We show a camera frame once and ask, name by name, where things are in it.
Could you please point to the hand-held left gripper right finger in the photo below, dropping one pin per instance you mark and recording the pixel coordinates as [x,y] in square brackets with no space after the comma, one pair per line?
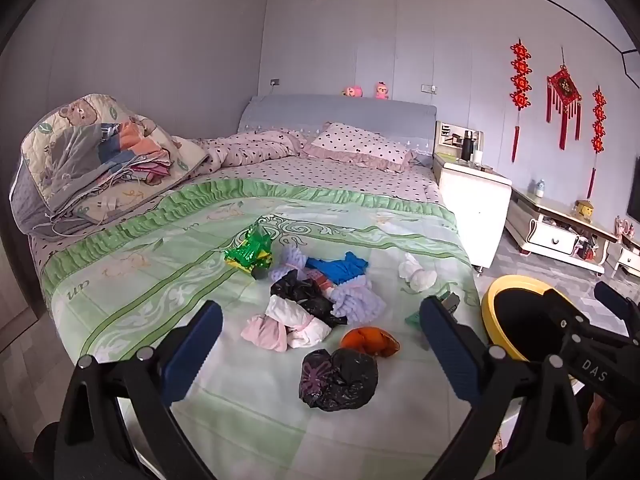
[446,347]

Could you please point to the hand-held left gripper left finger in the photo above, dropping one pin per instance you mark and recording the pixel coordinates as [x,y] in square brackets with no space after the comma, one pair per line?
[192,347]

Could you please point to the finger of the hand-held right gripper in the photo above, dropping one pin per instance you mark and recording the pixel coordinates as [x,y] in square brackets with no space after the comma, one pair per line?
[565,310]
[617,302]

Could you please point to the yellow round bin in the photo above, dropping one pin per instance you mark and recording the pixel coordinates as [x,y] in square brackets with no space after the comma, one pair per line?
[492,305]

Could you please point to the orange plastic bag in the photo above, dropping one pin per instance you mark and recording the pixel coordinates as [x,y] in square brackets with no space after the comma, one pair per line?
[372,342]

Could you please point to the pink and white bag bundle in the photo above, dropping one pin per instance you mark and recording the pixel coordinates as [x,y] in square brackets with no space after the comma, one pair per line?
[280,327]

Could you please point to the large lavender foam net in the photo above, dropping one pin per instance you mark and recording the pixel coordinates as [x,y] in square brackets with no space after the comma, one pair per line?
[357,300]

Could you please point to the black bag with purple print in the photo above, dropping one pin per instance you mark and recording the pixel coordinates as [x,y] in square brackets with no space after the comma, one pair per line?
[342,380]

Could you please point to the green foil wrapper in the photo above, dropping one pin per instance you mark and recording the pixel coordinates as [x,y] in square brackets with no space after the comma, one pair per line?
[250,252]

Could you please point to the person's right hand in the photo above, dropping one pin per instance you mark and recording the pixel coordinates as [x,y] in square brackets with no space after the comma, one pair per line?
[599,417]

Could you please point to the small green wrapper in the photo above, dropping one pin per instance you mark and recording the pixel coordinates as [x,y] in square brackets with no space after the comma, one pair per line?
[413,318]

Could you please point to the short white cabinet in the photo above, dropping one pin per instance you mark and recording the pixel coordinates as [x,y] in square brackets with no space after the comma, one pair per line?
[629,260]

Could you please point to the long white cabinet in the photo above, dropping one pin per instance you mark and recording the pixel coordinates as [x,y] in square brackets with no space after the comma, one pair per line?
[550,237]

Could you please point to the pink ornament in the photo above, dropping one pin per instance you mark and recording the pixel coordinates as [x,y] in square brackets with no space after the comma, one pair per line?
[625,227]

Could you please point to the green floral blanket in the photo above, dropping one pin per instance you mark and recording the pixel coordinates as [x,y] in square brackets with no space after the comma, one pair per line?
[150,280]

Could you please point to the white tissue wad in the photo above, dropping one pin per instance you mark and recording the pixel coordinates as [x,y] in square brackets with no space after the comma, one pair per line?
[417,272]

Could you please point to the yellow toy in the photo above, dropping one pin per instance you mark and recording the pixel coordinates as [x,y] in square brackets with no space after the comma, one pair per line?
[584,210]

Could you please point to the plain black plastic bag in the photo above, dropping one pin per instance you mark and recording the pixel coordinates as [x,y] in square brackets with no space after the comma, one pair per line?
[295,292]

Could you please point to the small clear bottle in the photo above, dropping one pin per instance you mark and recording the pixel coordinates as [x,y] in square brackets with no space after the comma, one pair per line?
[539,190]

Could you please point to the small lavender foam net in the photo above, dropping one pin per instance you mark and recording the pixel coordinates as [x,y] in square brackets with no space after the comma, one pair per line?
[295,260]

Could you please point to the white nightstand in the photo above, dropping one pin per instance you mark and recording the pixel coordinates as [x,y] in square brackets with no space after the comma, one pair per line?
[472,210]

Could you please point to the blue rubber glove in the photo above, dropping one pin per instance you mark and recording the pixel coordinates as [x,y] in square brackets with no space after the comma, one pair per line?
[335,267]

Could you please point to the pink snack packet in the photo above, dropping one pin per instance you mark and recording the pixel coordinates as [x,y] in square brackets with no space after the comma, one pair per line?
[320,281]

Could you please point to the white cup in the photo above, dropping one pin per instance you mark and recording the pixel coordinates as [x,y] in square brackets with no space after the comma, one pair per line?
[478,157]

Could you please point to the short red knot hanging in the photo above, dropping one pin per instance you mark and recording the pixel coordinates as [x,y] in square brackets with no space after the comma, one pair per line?
[598,120]

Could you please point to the black thermos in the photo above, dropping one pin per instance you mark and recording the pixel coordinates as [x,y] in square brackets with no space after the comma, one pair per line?
[467,147]

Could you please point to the pink polka dot duvet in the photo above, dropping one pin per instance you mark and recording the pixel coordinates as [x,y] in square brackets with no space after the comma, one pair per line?
[250,147]

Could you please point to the grey and orange folded blanket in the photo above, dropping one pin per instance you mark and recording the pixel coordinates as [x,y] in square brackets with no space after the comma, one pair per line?
[115,152]

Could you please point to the polka dot pillow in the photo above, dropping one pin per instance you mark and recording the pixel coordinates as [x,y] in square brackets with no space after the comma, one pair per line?
[360,147]

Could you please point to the red diamond tassel hanging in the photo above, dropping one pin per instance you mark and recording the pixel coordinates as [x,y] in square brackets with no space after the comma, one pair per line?
[564,87]

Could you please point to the grey padded headboard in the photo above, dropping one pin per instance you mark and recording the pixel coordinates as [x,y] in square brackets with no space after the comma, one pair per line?
[310,112]

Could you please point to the pink doll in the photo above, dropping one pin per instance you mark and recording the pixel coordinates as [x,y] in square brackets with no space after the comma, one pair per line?
[382,90]
[352,91]

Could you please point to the wall television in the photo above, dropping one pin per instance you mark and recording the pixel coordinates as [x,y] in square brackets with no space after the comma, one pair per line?
[635,190]

